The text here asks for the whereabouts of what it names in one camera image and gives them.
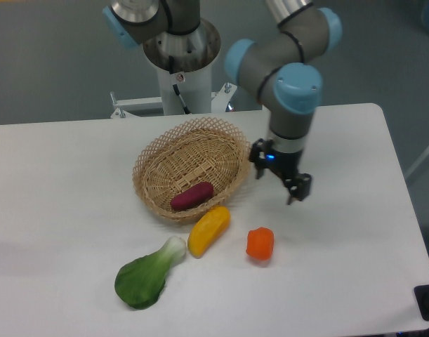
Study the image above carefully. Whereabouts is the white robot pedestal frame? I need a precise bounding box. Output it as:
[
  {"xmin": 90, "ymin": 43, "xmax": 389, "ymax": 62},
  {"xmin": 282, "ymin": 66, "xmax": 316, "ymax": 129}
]
[{"xmin": 110, "ymin": 62, "xmax": 264, "ymax": 119}]

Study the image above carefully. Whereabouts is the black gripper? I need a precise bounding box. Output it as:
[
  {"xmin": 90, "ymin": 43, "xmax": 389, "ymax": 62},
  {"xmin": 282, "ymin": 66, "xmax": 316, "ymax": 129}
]
[{"xmin": 249, "ymin": 138, "xmax": 312, "ymax": 205}]

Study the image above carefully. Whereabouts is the orange bell pepper toy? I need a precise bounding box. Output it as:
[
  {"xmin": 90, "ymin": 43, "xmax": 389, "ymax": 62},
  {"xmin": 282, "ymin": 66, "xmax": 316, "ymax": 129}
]
[{"xmin": 246, "ymin": 227, "xmax": 275, "ymax": 260}]

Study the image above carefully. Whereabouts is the woven wicker basket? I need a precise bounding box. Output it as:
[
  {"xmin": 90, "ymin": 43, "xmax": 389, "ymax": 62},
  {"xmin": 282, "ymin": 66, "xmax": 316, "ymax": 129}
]
[{"xmin": 132, "ymin": 117, "xmax": 251, "ymax": 223}]

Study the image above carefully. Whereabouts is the yellow mango toy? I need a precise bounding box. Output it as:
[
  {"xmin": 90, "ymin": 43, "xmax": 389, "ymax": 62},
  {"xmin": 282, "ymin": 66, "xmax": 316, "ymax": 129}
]
[{"xmin": 187, "ymin": 206, "xmax": 231, "ymax": 258}]

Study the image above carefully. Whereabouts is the green bok choy toy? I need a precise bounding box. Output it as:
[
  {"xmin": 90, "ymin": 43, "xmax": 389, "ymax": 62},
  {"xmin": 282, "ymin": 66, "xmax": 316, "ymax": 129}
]
[{"xmin": 114, "ymin": 236, "xmax": 186, "ymax": 310}]

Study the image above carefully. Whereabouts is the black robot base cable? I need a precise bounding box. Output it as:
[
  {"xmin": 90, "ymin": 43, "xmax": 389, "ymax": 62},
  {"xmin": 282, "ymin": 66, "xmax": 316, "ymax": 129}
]
[{"xmin": 168, "ymin": 55, "xmax": 192, "ymax": 115}]

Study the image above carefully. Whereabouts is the purple sweet potato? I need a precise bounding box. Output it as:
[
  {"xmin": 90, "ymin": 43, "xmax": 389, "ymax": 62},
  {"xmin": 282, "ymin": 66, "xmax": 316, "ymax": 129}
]
[{"xmin": 170, "ymin": 182, "xmax": 213, "ymax": 211}]

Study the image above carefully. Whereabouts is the white frame post right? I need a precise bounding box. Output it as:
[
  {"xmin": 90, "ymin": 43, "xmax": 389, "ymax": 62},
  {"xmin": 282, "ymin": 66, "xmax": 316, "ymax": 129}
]
[{"xmin": 404, "ymin": 144, "xmax": 429, "ymax": 185}]

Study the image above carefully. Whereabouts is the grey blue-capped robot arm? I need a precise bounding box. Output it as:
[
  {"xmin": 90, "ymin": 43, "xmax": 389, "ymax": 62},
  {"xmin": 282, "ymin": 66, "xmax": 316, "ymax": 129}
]
[{"xmin": 103, "ymin": 1, "xmax": 343, "ymax": 201}]

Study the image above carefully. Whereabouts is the black device at table edge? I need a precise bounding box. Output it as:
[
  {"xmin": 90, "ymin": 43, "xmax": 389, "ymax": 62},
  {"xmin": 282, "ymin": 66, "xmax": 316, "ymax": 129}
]
[{"xmin": 414, "ymin": 284, "xmax": 429, "ymax": 322}]

